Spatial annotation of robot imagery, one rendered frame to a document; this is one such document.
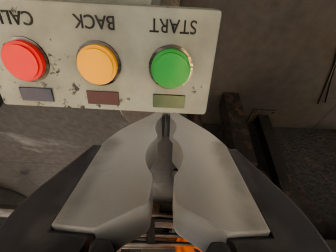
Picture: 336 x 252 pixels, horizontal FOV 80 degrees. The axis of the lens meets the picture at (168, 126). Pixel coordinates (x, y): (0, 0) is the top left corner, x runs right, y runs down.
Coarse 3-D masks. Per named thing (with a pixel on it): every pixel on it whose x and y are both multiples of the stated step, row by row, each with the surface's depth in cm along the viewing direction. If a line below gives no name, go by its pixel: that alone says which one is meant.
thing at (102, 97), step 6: (90, 90) 23; (90, 96) 23; (96, 96) 23; (102, 96) 23; (108, 96) 23; (114, 96) 23; (90, 102) 23; (96, 102) 23; (102, 102) 23; (108, 102) 23; (114, 102) 23
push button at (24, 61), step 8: (16, 40) 19; (24, 40) 20; (8, 48) 19; (16, 48) 19; (24, 48) 19; (32, 48) 20; (8, 56) 20; (16, 56) 20; (24, 56) 20; (32, 56) 20; (40, 56) 20; (8, 64) 20; (16, 64) 20; (24, 64) 20; (32, 64) 20; (40, 64) 20; (16, 72) 21; (24, 72) 21; (32, 72) 21; (40, 72) 21
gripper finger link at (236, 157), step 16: (240, 160) 8; (256, 176) 8; (256, 192) 7; (272, 192) 7; (272, 208) 6; (288, 208) 6; (272, 224) 6; (288, 224) 6; (304, 224) 6; (240, 240) 6; (256, 240) 6; (272, 240) 6; (288, 240) 6; (304, 240) 6; (320, 240) 6
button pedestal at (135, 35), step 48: (0, 0) 18; (48, 0) 18; (96, 0) 23; (144, 0) 23; (0, 48) 20; (48, 48) 20; (144, 48) 20; (192, 48) 20; (144, 96) 23; (192, 96) 23
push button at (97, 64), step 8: (88, 48) 20; (96, 48) 19; (104, 48) 20; (80, 56) 20; (88, 56) 20; (96, 56) 20; (104, 56) 20; (112, 56) 20; (80, 64) 20; (88, 64) 20; (96, 64) 20; (104, 64) 20; (112, 64) 20; (80, 72) 21; (88, 72) 20; (96, 72) 20; (104, 72) 20; (112, 72) 21; (88, 80) 21; (96, 80) 21; (104, 80) 21
